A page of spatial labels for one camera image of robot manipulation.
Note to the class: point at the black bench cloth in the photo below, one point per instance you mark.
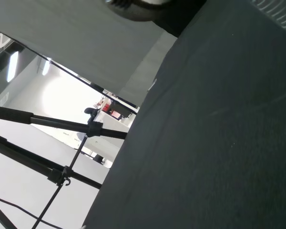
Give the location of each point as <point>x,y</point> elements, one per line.
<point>205,131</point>

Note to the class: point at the black tripod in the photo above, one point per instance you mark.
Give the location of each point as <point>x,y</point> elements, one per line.
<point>14,114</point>

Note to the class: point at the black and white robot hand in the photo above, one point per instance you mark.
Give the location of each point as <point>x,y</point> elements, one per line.
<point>281,12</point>

